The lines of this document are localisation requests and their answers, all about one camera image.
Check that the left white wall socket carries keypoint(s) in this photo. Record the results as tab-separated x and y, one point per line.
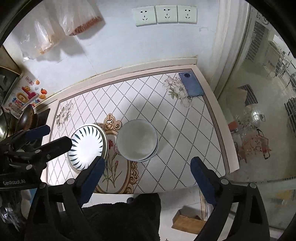
144	16

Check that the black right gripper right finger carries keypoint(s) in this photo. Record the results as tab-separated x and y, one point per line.
207	181

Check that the cardboard box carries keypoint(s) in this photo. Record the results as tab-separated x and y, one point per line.
187	224

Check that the white bowl with red roses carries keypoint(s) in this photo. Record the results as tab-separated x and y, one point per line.
154	152

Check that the white wall socket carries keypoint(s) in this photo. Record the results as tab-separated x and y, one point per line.
144	16
187	14
166	14

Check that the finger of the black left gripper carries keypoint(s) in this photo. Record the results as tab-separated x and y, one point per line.
34	133
52	150

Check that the blue leaf pattern plate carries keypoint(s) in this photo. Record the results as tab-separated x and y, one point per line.
83	150

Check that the colourful cartoon poster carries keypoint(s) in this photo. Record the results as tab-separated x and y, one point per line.
28	91

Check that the clear plastic bag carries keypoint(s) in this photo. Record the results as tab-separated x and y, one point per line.
39	35

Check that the middle white wall socket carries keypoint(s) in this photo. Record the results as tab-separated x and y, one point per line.
166	14

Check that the blue smartphone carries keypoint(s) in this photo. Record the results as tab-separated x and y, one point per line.
191	84

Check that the right white wall socket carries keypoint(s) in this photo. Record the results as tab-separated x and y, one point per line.
187	14

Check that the white plate underneath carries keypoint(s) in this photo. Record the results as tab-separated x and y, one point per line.
105	141

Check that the black gas stove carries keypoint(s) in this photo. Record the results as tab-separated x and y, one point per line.
40	119

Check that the steel pot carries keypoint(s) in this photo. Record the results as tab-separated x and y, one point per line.
5	129

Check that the plastic bag with red contents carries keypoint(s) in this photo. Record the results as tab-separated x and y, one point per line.
71	18

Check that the dark wok pan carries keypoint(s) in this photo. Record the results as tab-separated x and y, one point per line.
28	119

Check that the white bowl with black rim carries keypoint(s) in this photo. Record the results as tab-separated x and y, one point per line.
136	140

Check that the patterned floral table mat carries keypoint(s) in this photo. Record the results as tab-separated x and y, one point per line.
186	128

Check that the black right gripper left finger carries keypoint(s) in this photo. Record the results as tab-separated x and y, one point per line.
88	179

